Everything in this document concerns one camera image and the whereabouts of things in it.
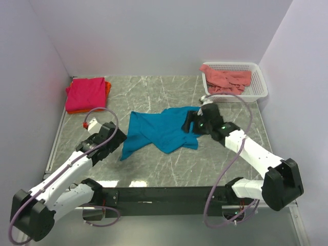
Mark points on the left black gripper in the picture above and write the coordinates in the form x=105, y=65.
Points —
x=120, y=138

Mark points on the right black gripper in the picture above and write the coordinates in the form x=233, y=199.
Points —
x=192, y=117

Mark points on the blue t shirt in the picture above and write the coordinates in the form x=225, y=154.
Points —
x=163, y=130

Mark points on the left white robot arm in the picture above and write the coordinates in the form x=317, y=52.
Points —
x=34, y=213

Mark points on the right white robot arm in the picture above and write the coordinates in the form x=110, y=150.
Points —
x=281, y=180

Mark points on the folded magenta t shirt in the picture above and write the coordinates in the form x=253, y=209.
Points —
x=85, y=93

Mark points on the salmon pink t shirt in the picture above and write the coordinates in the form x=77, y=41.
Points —
x=226, y=82

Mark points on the folded orange t shirt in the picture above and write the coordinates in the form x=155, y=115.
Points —
x=107, y=88

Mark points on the white plastic basket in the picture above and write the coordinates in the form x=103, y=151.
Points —
x=257, y=89

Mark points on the black base beam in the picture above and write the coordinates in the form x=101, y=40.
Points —
x=148, y=201

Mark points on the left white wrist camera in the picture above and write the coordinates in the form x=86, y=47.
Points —
x=93, y=126

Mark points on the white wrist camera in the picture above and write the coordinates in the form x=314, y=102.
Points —
x=204, y=101
x=93, y=126

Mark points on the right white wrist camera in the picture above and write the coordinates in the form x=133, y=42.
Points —
x=204, y=101

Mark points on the aluminium rail frame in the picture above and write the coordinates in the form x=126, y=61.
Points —
x=62, y=149

